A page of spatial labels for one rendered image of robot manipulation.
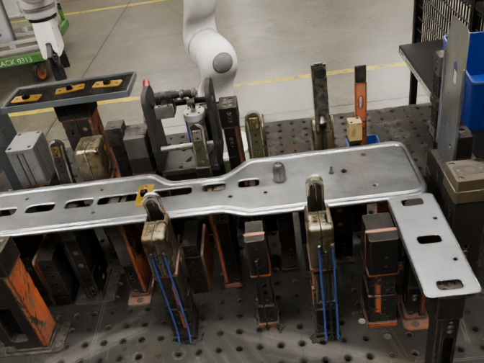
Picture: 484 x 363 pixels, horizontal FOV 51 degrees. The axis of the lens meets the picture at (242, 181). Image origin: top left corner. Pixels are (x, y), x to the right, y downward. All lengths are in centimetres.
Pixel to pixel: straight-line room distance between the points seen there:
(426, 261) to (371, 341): 32
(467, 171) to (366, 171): 23
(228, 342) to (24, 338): 52
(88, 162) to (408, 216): 82
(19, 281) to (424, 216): 93
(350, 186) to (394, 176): 11
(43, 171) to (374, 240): 89
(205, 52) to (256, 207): 57
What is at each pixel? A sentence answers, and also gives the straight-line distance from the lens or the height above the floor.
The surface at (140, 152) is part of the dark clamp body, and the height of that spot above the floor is 103.
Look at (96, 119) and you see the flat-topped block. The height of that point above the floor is 106.
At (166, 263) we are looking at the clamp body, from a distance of 113.
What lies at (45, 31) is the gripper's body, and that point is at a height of 135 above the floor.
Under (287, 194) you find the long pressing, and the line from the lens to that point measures 119.
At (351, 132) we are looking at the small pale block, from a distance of 133.
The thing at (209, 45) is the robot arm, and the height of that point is 120.
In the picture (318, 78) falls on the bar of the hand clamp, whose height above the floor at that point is 118.
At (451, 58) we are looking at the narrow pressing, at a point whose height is 125.
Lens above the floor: 173
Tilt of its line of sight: 35 degrees down
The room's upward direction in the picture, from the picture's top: 10 degrees counter-clockwise
